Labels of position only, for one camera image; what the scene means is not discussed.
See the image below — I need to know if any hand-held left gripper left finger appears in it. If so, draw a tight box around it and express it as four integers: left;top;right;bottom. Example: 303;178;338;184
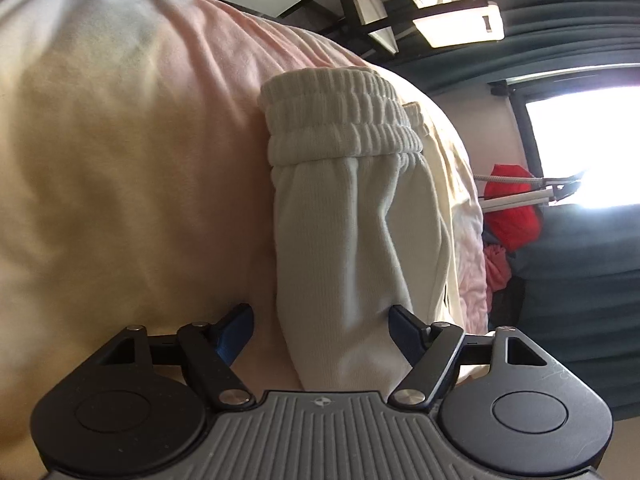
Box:
93;302;257;409

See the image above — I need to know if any black frame shelf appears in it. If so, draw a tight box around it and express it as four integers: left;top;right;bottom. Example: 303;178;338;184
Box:
280;0;402;58

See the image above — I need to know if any white sweatshirt garment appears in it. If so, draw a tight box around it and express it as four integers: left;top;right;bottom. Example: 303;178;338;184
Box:
257;66;466;392

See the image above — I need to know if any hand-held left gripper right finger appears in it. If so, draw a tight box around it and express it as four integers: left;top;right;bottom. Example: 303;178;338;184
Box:
387;304;552;409

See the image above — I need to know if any white lit box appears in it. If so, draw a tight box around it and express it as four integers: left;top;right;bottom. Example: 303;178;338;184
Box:
412;0;505;50

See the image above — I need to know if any red cloth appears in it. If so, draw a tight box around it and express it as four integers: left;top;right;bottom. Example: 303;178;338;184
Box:
482;162;543;252

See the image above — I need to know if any pink cloth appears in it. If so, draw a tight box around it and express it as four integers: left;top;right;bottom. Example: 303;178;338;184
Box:
482;242;512;306

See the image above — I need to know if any pastel bed duvet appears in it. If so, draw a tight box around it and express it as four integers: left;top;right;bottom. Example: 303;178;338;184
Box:
0;0;490;466

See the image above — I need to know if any bright window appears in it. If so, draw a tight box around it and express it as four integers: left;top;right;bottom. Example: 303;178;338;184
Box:
522;94;640;211

